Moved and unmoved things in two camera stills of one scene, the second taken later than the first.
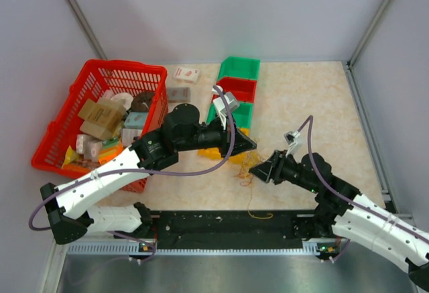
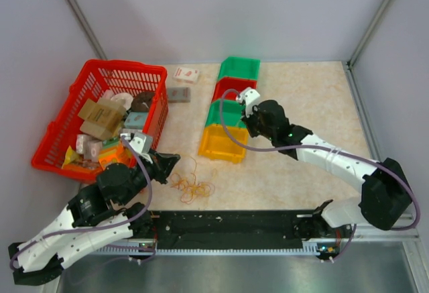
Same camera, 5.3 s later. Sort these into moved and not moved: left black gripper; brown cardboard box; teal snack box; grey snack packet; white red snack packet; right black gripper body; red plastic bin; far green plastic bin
Moved: left black gripper; right black gripper body
Not moved: grey snack packet; teal snack box; white red snack packet; far green plastic bin; brown cardboard box; red plastic bin
